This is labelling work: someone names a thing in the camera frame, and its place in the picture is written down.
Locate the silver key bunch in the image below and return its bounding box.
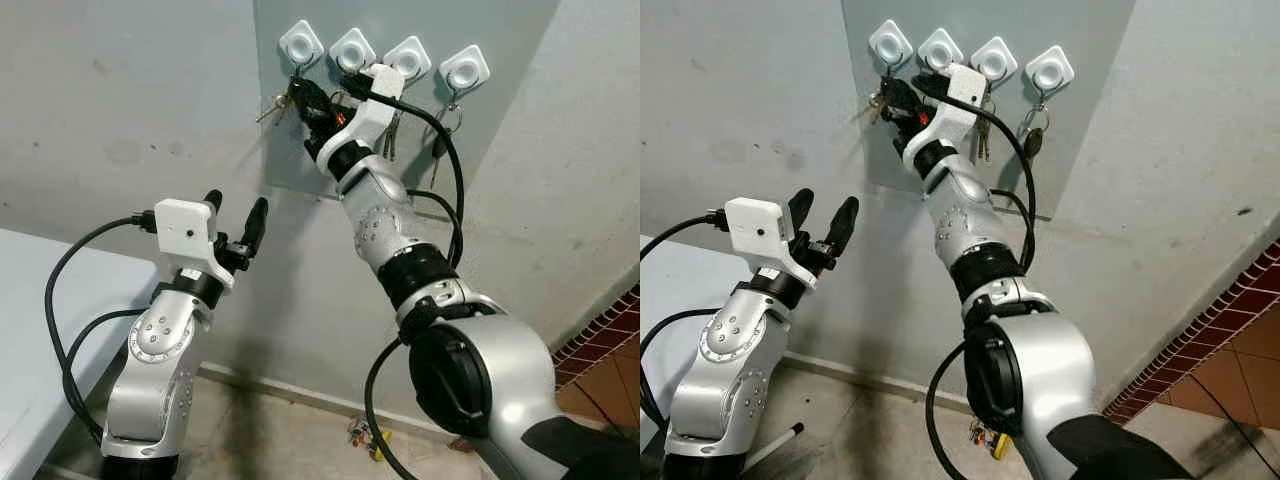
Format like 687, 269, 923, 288
855, 84, 891, 126
255, 78, 299, 126

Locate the grey wall panel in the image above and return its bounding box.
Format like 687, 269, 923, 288
252, 0, 561, 217
840, 0, 1138, 221

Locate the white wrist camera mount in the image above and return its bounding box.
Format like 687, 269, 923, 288
153, 198, 237, 292
723, 197, 816, 292
904, 63, 991, 163
317, 63, 407, 167

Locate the colourful key bunch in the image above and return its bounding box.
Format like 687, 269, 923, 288
345, 420, 392, 463
967, 420, 1013, 462

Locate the white plastic folding table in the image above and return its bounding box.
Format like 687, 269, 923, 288
0, 228, 161, 480
640, 235, 743, 441

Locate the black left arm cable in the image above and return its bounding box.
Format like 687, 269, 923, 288
44, 210, 161, 443
640, 208, 729, 433

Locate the white metal table leg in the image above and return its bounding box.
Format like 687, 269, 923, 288
740, 423, 806, 473

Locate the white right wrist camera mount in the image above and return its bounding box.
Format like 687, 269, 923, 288
317, 63, 407, 167
904, 63, 991, 163

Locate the brass key bunch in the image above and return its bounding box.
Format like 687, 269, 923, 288
382, 105, 404, 163
975, 100, 997, 163

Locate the white diamond wall hook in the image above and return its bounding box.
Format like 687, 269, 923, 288
917, 27, 964, 74
1024, 45, 1076, 97
383, 36, 433, 86
868, 19, 914, 70
970, 36, 1019, 89
329, 27, 378, 77
278, 19, 326, 70
438, 44, 491, 97

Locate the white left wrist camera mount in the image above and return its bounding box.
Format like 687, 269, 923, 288
153, 198, 237, 292
723, 197, 816, 292

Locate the key bunch with black fob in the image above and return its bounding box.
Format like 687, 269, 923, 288
428, 95, 465, 191
1018, 95, 1052, 167

